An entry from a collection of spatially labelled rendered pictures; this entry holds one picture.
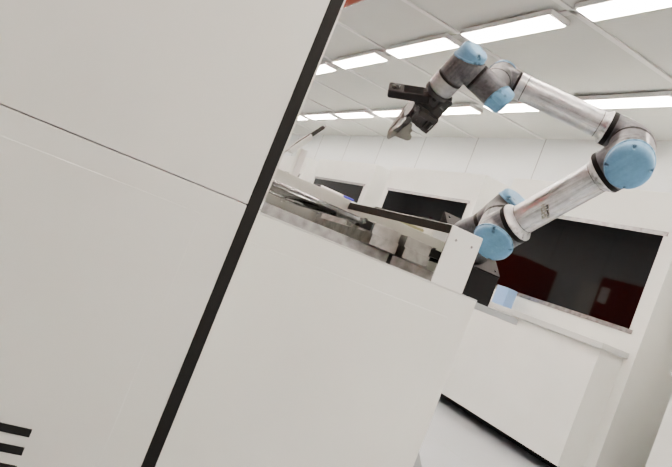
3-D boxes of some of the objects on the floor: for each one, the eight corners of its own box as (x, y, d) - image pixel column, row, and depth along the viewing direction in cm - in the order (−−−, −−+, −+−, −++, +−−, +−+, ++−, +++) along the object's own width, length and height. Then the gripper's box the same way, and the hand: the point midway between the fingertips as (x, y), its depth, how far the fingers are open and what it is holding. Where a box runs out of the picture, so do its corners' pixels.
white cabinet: (56, 620, 124) (227, 201, 128) (44, 418, 211) (146, 172, 215) (349, 651, 151) (482, 304, 155) (231, 460, 238) (318, 241, 242)
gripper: (453, 108, 184) (404, 158, 197) (453, 91, 191) (406, 141, 203) (428, 90, 182) (380, 142, 194) (429, 74, 189) (383, 125, 201)
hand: (388, 133), depth 197 cm, fingers closed
